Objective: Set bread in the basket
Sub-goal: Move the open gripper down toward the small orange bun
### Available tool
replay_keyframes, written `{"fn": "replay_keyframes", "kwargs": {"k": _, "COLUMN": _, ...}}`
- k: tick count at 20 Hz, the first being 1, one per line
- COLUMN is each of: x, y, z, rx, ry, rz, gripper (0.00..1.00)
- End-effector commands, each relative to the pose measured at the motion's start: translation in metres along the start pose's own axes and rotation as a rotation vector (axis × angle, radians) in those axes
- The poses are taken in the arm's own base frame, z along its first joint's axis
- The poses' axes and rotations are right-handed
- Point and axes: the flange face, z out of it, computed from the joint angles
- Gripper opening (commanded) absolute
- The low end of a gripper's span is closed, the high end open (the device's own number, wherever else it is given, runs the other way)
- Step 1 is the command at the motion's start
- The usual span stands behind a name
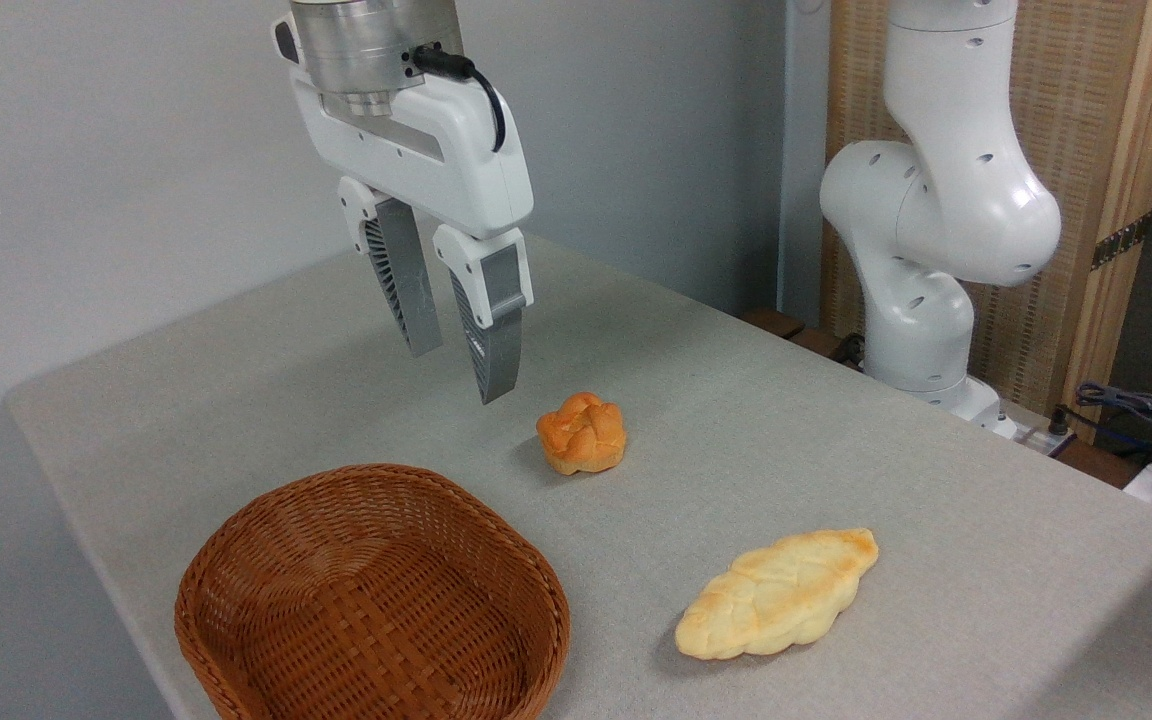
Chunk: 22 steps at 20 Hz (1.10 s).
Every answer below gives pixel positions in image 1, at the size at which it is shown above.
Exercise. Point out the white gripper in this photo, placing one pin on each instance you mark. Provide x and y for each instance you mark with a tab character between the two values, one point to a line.
456	150

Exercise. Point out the round knotted bread roll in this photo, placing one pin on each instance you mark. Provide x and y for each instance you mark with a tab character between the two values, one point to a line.
582	434

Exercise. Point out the brown wicker basket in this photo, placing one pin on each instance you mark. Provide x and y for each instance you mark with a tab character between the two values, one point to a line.
376	600

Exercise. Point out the long leaf-shaped bread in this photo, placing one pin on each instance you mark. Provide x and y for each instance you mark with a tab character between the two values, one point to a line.
781	592

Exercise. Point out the grey tablecloth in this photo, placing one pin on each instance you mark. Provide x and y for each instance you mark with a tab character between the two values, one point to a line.
736	470

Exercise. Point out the woven wooden screen panel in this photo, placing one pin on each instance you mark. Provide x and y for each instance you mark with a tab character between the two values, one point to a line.
1086	100

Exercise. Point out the black metal hinge strip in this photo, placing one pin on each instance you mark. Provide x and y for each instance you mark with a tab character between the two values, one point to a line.
1121	241

